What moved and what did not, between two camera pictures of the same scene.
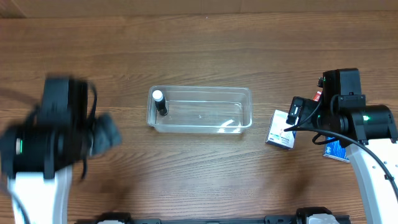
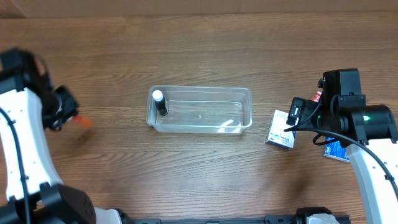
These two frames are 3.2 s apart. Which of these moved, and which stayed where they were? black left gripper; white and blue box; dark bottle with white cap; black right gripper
Moved: black left gripper
Stayed: white and blue box; dark bottle with white cap; black right gripper
